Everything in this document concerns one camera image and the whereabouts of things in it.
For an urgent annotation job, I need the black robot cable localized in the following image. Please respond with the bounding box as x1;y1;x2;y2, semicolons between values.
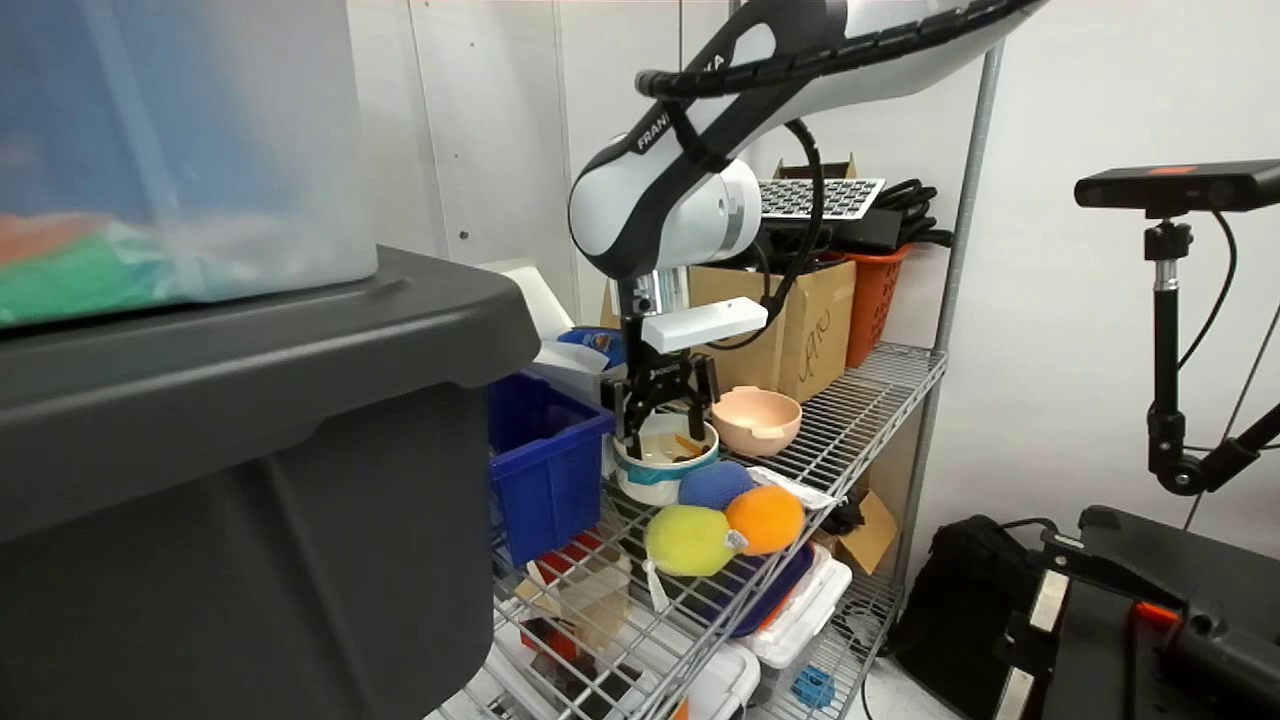
632;0;1048;359

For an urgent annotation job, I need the white bowl with teal handles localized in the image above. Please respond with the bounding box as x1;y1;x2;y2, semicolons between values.
611;408;726;513

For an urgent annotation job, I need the white plastic container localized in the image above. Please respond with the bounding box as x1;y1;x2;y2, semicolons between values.
735;541;859;670

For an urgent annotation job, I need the black camera bar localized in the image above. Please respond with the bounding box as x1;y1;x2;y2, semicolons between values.
1072;156;1280;219

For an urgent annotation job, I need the clear plastic storage tote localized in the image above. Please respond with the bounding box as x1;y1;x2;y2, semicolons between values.
0;0;383;330

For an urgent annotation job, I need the blue plush ball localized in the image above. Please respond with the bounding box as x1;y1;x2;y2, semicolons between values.
675;454;760;514

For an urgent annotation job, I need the orange plush ball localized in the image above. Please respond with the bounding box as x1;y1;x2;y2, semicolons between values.
725;482;813;558

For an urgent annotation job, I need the black camera stand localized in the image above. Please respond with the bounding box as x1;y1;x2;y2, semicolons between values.
1134;213;1280;500

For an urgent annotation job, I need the black backpack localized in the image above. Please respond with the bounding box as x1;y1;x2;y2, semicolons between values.
889;513;1061;690

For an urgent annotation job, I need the small blue round object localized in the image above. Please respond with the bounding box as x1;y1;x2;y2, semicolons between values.
786;661;838;717

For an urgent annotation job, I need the brown cardboard box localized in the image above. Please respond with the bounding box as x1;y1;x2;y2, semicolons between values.
599;257;859;411

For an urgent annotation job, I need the small clear plastic box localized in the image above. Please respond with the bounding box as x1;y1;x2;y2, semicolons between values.
510;533;638;637

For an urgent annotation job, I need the white cardboard box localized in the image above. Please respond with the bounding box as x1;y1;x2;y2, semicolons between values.
492;261;660;479

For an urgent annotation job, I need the blue plastic bin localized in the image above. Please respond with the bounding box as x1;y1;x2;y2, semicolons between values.
485;367;618;570

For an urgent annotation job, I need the metal wire shelf rack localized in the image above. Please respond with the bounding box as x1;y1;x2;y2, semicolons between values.
431;0;1011;720

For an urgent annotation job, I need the black cart with orange handle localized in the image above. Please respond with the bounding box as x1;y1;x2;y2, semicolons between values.
993;500;1280;720

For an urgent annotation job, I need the yellow-green plush ball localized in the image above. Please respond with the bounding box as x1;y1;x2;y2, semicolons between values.
643;500;748;585

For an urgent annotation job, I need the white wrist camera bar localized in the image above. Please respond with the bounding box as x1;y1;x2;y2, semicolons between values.
638;293;776;359

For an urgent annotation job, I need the dark grey storage tote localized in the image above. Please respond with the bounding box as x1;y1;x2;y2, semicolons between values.
0;244;544;720

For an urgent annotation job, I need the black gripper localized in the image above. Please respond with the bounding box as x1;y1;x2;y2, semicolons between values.
611;347;721;466

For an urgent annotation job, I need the small brown cardboard piece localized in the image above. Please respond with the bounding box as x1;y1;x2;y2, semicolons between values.
826;489;902;578

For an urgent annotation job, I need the pink bowl with handles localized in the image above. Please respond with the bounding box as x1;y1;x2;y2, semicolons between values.
707;385;808;462

